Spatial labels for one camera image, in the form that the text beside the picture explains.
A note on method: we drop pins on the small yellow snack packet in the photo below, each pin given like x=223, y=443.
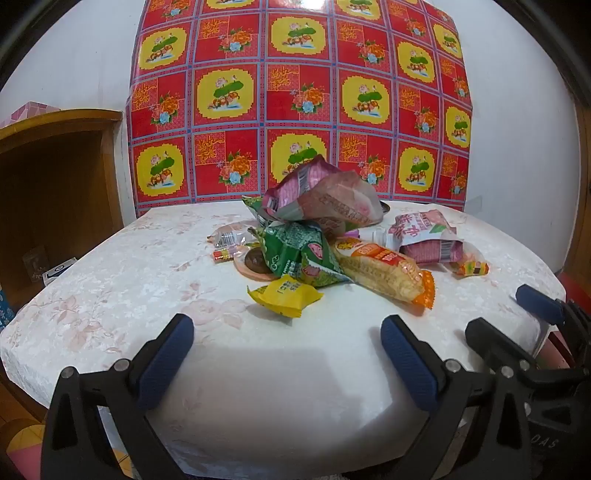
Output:
x=284, y=295

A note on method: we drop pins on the wooden cabinet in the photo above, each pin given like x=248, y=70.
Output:
x=55, y=194

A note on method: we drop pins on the green snack packet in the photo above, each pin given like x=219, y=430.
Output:
x=323, y=272
x=281, y=251
x=253, y=207

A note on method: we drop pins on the small red yellow candy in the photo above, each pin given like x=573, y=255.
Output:
x=225, y=254

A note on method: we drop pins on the small black white box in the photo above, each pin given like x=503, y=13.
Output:
x=57, y=271

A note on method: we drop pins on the light pink translucent snack bag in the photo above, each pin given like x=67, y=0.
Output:
x=341, y=198

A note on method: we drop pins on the red floral printed cloth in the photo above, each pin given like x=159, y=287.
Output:
x=300, y=92

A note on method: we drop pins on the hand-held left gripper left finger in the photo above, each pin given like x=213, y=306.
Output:
x=166, y=355

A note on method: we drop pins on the small colourful candy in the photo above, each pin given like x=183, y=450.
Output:
x=471, y=267

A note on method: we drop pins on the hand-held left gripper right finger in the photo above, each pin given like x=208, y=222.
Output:
x=408, y=364

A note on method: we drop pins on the orange yellow corn snack packet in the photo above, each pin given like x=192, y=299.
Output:
x=383, y=267

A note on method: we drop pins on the brown pudding cup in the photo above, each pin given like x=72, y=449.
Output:
x=254, y=265

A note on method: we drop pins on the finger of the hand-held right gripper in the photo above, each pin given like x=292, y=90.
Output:
x=489, y=339
x=540, y=304

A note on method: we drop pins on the blue box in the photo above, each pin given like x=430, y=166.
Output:
x=3, y=307

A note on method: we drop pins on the clear wrapped candy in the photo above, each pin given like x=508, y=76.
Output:
x=228, y=236

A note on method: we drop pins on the pink box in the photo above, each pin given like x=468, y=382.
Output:
x=27, y=110

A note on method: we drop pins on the round plate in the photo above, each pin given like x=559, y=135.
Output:
x=384, y=207

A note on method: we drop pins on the pink snack bag with barcode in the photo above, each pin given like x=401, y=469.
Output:
x=425, y=240
x=288, y=189

